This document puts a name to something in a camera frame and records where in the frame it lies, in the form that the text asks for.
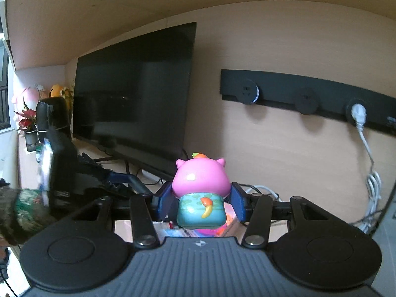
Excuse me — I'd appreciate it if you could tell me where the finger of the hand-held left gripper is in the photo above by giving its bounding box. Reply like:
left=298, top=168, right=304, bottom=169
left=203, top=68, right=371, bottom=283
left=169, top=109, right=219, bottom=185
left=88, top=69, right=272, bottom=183
left=77, top=173, right=134, bottom=199
left=77, top=153, right=153, bottom=197

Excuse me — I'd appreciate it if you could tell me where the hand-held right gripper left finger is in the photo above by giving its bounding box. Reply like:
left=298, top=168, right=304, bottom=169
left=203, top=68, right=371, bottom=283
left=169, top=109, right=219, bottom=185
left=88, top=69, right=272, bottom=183
left=73, top=181, right=180, bottom=250

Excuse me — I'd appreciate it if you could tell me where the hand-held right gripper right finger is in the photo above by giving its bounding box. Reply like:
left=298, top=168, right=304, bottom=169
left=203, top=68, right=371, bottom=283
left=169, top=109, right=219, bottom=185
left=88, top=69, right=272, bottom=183
left=230, top=182, right=326, bottom=250

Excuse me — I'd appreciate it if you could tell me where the pink pig toy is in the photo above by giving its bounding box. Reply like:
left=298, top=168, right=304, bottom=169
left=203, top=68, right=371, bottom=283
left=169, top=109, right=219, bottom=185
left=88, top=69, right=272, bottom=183
left=172, top=152, right=233, bottom=230

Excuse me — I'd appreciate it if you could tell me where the cardboard box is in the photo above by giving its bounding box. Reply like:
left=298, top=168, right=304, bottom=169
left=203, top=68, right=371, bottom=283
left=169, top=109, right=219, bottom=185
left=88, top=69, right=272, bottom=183
left=114, top=203, right=248, bottom=239

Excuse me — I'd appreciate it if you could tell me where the wooden desktop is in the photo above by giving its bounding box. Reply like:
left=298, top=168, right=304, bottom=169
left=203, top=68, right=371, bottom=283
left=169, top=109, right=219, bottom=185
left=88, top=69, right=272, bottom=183
left=18, top=135, right=384, bottom=239

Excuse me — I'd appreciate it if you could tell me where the red leaf potted plant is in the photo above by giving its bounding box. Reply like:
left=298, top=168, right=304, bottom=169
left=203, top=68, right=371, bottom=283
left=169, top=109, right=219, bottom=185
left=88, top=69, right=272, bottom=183
left=14, top=108, right=38, bottom=153

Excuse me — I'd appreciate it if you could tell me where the yellow plush toy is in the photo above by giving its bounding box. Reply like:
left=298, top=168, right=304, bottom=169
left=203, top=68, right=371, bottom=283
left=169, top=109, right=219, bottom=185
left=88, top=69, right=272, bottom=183
left=49, top=83, right=74, bottom=116

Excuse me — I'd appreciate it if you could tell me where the pink plush toy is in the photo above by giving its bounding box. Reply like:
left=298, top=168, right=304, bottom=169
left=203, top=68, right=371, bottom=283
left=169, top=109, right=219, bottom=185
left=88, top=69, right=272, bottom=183
left=12, top=86, right=48, bottom=109

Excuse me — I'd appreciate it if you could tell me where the black flat screen television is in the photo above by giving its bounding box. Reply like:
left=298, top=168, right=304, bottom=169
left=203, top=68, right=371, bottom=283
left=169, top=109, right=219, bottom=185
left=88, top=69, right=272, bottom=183
left=72, top=22, right=198, bottom=180

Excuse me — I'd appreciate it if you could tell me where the grey box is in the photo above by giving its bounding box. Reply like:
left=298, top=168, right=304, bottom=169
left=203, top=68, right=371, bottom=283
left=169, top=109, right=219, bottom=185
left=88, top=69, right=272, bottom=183
left=372, top=191, right=396, bottom=297

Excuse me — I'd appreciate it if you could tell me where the window frame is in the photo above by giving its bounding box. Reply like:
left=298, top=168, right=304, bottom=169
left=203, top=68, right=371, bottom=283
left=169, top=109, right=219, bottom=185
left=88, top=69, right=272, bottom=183
left=0, top=46, right=15, bottom=134

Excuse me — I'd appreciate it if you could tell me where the black wall socket rail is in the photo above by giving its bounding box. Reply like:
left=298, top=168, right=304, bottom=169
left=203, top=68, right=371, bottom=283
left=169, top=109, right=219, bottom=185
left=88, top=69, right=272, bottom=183
left=220, top=69, right=396, bottom=136

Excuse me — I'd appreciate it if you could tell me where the white coiled power cable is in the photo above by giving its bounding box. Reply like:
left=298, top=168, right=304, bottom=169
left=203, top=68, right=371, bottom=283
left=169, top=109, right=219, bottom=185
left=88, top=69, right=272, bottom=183
left=350, top=103, right=383, bottom=233

